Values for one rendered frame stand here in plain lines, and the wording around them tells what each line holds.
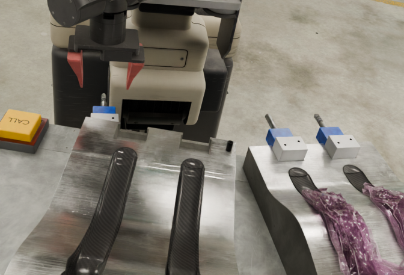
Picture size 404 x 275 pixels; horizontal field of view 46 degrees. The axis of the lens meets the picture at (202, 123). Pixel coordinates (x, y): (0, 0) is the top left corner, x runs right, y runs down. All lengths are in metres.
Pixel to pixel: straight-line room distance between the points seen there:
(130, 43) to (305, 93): 2.01
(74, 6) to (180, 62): 0.48
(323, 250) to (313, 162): 0.23
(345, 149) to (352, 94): 1.96
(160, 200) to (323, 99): 2.09
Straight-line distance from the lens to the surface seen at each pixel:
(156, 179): 0.73
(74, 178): 0.73
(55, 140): 0.92
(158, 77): 1.10
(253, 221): 0.82
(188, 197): 0.72
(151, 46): 1.07
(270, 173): 0.83
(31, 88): 2.44
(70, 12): 0.69
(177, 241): 0.66
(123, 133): 0.82
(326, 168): 0.88
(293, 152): 0.86
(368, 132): 2.60
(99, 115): 0.89
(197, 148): 0.82
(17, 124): 0.90
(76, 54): 0.80
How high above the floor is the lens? 1.41
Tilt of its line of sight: 38 degrees down
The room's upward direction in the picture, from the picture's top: 12 degrees clockwise
